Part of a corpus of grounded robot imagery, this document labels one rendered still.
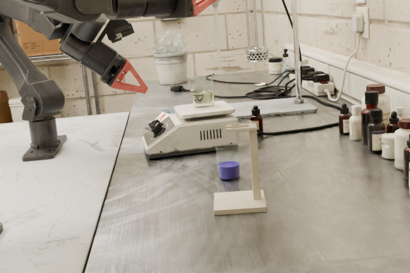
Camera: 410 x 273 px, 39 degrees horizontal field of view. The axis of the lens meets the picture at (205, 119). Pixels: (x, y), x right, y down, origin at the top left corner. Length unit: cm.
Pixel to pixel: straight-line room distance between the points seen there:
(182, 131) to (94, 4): 44
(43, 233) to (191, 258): 25
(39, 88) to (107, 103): 233
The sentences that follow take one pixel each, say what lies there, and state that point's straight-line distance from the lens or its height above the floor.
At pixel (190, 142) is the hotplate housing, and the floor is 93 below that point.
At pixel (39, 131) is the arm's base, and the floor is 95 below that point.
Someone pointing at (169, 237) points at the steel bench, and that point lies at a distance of 81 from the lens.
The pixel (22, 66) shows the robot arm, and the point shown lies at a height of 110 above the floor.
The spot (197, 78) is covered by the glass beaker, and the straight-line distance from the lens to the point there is 122.
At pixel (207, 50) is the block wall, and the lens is 363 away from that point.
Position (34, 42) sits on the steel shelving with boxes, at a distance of 332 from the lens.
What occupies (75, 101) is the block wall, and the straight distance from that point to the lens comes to 369.
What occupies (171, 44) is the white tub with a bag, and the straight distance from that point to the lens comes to 226.
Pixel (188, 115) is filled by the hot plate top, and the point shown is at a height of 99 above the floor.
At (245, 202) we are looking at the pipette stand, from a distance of 89.
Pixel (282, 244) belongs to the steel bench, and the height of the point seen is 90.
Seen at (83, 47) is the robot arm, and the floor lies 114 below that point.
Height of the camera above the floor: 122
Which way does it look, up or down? 12 degrees down
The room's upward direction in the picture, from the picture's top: 5 degrees counter-clockwise
